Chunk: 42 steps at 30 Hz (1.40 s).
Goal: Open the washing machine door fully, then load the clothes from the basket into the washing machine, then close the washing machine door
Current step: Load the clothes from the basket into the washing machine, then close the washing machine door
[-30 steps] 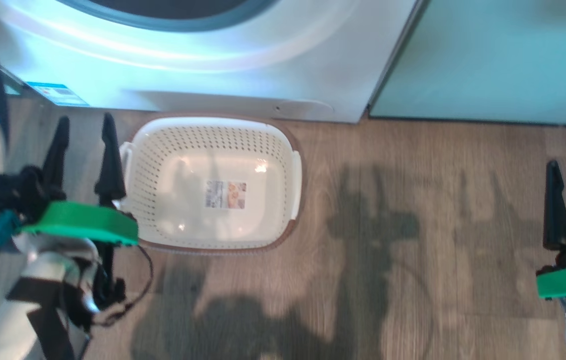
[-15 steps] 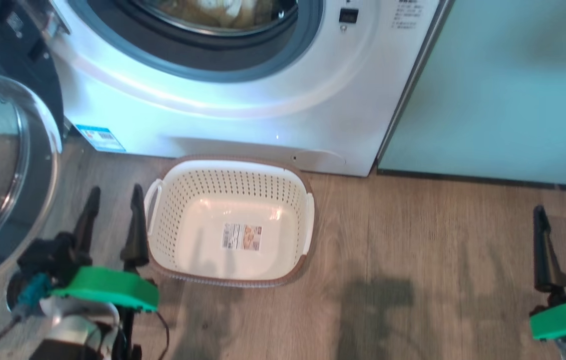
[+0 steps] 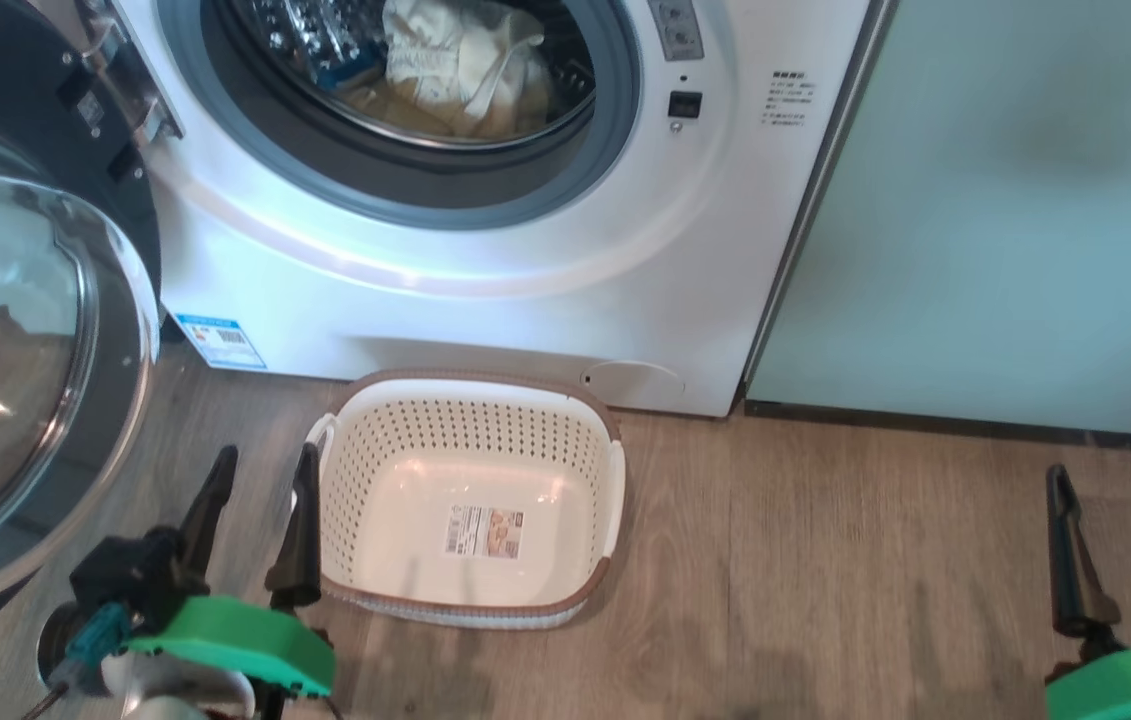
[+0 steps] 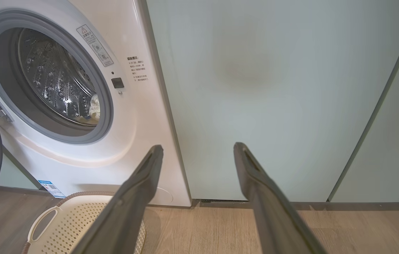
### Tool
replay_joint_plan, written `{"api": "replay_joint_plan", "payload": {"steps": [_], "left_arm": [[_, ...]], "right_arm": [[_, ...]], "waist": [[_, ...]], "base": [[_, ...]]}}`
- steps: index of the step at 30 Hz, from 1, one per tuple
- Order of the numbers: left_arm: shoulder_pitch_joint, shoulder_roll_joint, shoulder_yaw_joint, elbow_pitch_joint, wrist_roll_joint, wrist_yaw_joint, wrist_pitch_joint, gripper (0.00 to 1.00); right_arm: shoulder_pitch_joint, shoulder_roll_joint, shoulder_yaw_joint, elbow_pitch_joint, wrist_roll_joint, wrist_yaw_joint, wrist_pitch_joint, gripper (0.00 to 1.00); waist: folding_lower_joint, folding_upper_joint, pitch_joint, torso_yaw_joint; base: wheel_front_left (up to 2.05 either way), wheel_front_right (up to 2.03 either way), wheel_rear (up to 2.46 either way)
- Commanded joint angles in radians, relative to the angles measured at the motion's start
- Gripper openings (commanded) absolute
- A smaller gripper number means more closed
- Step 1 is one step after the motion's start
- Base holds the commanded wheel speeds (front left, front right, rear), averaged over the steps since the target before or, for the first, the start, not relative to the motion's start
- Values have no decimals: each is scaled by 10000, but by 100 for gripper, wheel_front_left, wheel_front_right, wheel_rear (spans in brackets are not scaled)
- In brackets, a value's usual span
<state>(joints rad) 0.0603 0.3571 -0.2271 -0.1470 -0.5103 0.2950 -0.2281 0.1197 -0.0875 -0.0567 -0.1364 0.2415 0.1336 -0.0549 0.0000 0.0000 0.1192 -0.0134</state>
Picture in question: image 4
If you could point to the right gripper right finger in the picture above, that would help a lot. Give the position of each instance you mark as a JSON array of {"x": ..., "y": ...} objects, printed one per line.
[{"x": 273, "y": 211}]

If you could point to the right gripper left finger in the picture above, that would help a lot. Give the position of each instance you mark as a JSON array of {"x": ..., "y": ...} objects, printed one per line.
[{"x": 125, "y": 204}]

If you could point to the cream printed garment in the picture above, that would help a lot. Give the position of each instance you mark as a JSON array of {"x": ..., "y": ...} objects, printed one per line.
[{"x": 95, "y": 106}]

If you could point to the cream perforated laundry basket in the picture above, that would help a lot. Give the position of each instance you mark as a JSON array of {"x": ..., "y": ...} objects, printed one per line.
[{"x": 68, "y": 225}]

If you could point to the white front-load washing machine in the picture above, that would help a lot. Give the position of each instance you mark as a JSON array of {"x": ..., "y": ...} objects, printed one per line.
[{"x": 143, "y": 141}]

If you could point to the round filter cover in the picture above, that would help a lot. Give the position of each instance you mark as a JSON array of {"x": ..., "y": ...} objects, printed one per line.
[{"x": 165, "y": 195}]

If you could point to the blue energy label sticker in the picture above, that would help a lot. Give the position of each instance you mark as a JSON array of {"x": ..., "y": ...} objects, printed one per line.
[{"x": 52, "y": 189}]

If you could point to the dark grey cabinet plinth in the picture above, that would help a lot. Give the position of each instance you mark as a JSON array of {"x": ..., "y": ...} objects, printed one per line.
[{"x": 361, "y": 205}]

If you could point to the wide mint cabinet panel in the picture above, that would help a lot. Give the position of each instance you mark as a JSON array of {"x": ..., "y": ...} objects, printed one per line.
[{"x": 273, "y": 106}]

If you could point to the narrow mint cabinet panel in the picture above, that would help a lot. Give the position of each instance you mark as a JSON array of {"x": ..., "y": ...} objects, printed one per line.
[{"x": 397, "y": 141}]

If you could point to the steel washer drum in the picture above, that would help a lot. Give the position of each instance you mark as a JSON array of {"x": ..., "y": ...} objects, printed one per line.
[{"x": 54, "y": 77}]

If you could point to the white warning sticker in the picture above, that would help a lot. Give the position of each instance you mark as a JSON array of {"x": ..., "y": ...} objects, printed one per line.
[{"x": 95, "y": 46}]

